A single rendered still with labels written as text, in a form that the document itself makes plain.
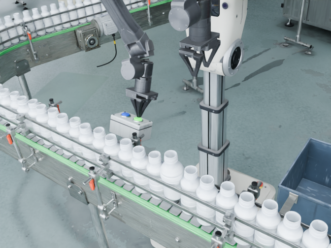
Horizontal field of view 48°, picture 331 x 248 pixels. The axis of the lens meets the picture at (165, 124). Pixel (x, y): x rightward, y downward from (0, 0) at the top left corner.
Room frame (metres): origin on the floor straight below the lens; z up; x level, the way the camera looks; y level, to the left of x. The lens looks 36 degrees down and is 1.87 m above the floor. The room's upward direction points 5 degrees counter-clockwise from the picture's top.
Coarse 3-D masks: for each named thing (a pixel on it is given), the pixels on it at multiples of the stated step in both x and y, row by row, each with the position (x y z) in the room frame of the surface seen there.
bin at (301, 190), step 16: (320, 144) 1.08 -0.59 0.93; (304, 160) 1.09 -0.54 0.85; (320, 160) 1.07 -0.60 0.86; (288, 176) 0.94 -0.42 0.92; (304, 176) 1.10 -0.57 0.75; (320, 176) 1.07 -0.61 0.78; (288, 192) 0.85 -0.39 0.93; (304, 192) 1.03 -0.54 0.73; (320, 192) 1.02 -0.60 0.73; (288, 208) 0.79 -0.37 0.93; (304, 208) 0.81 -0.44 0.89; (320, 208) 0.78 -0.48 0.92
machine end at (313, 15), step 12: (288, 0) 4.54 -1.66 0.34; (300, 0) 4.39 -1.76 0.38; (312, 0) 4.26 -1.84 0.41; (324, 0) 4.13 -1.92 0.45; (288, 12) 4.52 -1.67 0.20; (312, 12) 4.23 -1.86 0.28; (324, 12) 4.11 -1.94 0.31; (288, 24) 4.57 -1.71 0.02; (312, 24) 4.23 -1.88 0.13; (324, 24) 4.08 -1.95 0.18
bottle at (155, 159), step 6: (150, 156) 0.84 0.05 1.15; (156, 156) 0.85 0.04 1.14; (150, 162) 0.82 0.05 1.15; (156, 162) 0.82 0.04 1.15; (162, 162) 0.83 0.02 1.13; (150, 168) 0.82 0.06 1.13; (156, 168) 0.81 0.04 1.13; (150, 174) 0.81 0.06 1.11; (156, 174) 0.81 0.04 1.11; (150, 180) 0.81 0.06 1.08; (150, 186) 0.82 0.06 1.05; (156, 186) 0.81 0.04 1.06; (162, 186) 0.81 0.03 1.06; (156, 192) 0.81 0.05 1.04; (162, 192) 0.81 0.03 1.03; (156, 198) 0.81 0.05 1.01
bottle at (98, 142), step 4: (96, 128) 1.00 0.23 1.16; (100, 128) 1.00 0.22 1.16; (96, 132) 1.00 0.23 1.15; (100, 132) 0.97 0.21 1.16; (104, 132) 0.98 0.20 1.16; (96, 136) 0.97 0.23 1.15; (100, 136) 0.97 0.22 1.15; (104, 136) 0.98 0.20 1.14; (96, 140) 0.97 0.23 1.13; (100, 140) 0.97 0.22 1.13; (104, 140) 0.97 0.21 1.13; (96, 144) 0.96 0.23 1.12; (100, 144) 0.96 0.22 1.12; (104, 144) 0.96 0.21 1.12; (96, 148) 0.96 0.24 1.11; (100, 148) 0.96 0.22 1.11; (96, 156) 0.97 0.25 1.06; (100, 164) 0.96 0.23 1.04
